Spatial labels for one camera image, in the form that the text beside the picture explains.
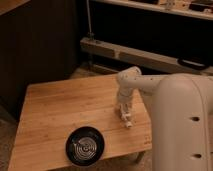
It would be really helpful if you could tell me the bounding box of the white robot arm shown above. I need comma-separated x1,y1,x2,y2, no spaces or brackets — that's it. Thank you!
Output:
116,67,213,171

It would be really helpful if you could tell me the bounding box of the black ceramic bowl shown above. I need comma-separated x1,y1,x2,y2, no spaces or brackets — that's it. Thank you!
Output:
65,126,105,167

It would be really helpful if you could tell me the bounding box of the wooden table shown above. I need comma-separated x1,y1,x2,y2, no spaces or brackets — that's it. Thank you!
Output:
8,75,151,171

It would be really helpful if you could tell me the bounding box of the metal pole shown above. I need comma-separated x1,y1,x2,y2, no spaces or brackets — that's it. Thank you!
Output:
86,0,94,41

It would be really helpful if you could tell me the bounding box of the white shelf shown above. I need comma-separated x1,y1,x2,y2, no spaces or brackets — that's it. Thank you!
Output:
93,0,213,21

